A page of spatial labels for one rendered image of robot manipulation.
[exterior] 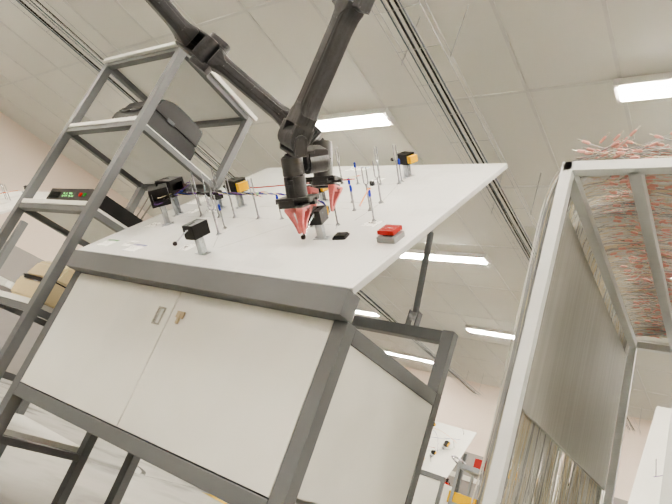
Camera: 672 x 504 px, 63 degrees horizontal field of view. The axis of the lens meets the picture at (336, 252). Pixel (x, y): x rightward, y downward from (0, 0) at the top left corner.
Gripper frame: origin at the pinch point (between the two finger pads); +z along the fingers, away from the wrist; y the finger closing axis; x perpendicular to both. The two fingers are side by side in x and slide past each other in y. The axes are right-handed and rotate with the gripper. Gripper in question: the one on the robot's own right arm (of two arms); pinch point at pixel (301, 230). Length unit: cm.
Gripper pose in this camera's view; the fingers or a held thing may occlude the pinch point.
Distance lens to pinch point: 146.0
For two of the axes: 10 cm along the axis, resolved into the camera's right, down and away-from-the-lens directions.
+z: 1.3, 9.7, 2.2
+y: -9.2, 0.3, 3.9
